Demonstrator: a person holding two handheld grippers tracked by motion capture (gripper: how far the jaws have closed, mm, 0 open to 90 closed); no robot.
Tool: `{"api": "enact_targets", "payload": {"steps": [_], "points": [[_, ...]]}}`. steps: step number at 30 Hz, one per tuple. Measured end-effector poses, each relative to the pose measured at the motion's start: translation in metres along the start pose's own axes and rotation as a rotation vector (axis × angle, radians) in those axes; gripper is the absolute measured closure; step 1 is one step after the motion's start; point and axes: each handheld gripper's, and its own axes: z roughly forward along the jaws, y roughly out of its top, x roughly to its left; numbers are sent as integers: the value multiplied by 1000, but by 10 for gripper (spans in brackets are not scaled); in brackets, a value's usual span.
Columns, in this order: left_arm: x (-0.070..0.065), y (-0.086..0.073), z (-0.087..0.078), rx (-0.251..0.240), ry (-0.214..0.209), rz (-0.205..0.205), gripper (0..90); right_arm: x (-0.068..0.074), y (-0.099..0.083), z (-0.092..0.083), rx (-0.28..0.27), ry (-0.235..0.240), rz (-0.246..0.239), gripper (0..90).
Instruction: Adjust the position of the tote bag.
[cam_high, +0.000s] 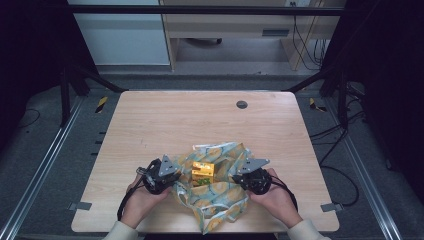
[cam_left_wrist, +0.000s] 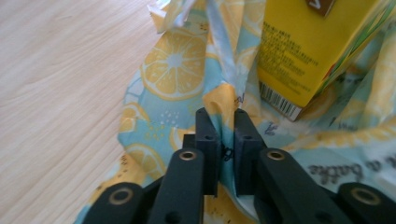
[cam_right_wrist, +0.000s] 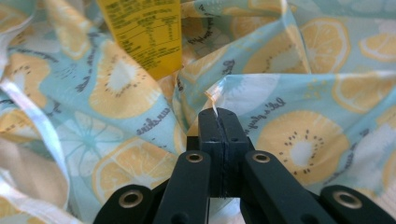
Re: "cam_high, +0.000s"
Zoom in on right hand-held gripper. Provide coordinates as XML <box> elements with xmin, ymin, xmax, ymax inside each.
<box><xmin>232</xmin><ymin>157</ymin><xmax>273</xmax><ymax>196</ymax></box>

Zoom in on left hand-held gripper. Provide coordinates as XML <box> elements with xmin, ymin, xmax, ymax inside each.
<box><xmin>135</xmin><ymin>153</ymin><xmax>183</xmax><ymax>196</ymax></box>

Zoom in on yellow carton box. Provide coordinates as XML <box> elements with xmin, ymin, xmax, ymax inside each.
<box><xmin>191</xmin><ymin>161</ymin><xmax>215</xmax><ymax>187</ymax></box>

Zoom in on fruit print cloth bag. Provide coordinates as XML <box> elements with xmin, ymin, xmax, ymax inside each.
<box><xmin>171</xmin><ymin>141</ymin><xmax>254</xmax><ymax>235</ymax></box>

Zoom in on person's right hand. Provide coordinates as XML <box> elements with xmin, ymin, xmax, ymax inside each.
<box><xmin>248</xmin><ymin>167</ymin><xmax>304</xmax><ymax>229</ymax></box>

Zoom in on person's left hand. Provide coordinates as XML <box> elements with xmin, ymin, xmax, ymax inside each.
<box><xmin>120</xmin><ymin>174</ymin><xmax>171</xmax><ymax>229</ymax></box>

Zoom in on yellow black hazard tape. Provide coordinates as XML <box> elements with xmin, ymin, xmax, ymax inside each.
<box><xmin>95</xmin><ymin>95</ymin><xmax>109</xmax><ymax>114</ymax></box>
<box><xmin>308</xmin><ymin>97</ymin><xmax>328</xmax><ymax>113</ymax></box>

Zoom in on white cabinet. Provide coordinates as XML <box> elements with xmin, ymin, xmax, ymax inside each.
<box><xmin>66</xmin><ymin>0</ymin><xmax>171</xmax><ymax>67</ymax></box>

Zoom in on right hand-held gripper black cable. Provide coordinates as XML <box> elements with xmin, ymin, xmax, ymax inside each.
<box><xmin>269</xmin><ymin>174</ymin><xmax>299</xmax><ymax>213</ymax></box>

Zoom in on hand-held gripper black cable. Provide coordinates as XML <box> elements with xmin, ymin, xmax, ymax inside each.
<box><xmin>269</xmin><ymin>174</ymin><xmax>299</xmax><ymax>213</ymax></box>
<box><xmin>116</xmin><ymin>183</ymin><xmax>145</xmax><ymax>222</ymax></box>

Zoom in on left hand-held gripper black cable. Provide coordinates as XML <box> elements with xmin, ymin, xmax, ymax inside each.
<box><xmin>116</xmin><ymin>183</ymin><xmax>145</xmax><ymax>222</ymax></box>

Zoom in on grey table edge bracket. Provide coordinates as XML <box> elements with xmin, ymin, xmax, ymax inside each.
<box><xmin>67</xmin><ymin>201</ymin><xmax>93</xmax><ymax>212</ymax></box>
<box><xmin>320</xmin><ymin>202</ymin><xmax>344</xmax><ymax>214</ymax></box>

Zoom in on black floor cables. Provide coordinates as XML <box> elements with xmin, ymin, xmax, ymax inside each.
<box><xmin>309</xmin><ymin>109</ymin><xmax>367</xmax><ymax>208</ymax></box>

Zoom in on aluminium floor rail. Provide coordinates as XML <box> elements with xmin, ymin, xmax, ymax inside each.
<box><xmin>323</xmin><ymin>97</ymin><xmax>405</xmax><ymax>240</ymax></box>
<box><xmin>0</xmin><ymin>95</ymin><xmax>86</xmax><ymax>240</ymax></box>

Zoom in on black metal frame stand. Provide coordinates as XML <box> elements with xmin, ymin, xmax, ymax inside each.
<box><xmin>59</xmin><ymin>64</ymin><xmax>128</xmax><ymax>128</ymax></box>
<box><xmin>282</xmin><ymin>65</ymin><xmax>352</xmax><ymax>130</ymax></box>

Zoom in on black hanging desk cables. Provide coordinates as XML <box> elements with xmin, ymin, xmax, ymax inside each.
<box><xmin>291</xmin><ymin>14</ymin><xmax>330</xmax><ymax>71</ymax></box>

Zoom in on black metal frame crossbar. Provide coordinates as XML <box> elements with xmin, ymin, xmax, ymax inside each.
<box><xmin>66</xmin><ymin>4</ymin><xmax>345</xmax><ymax>17</ymax></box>

